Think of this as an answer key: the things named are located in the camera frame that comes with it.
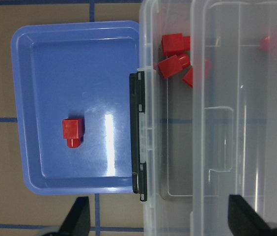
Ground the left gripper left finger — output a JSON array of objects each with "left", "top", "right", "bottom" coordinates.
[{"left": 57, "top": 197, "right": 90, "bottom": 236}]

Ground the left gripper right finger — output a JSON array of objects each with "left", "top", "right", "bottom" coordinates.
[{"left": 227, "top": 195, "right": 272, "bottom": 236}]

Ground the clear plastic box lid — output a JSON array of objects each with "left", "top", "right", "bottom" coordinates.
[{"left": 191, "top": 0, "right": 277, "bottom": 236}]

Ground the clear plastic storage box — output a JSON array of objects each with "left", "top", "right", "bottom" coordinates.
[{"left": 128, "top": 0, "right": 277, "bottom": 236}]

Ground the red block in box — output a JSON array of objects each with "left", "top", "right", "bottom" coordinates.
[
  {"left": 161, "top": 33, "right": 191, "bottom": 57},
  {"left": 158, "top": 53, "right": 191, "bottom": 79},
  {"left": 181, "top": 58, "right": 213, "bottom": 89}
]

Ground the blue plastic tray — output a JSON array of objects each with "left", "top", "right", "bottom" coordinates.
[{"left": 11, "top": 21, "right": 139, "bottom": 195}]

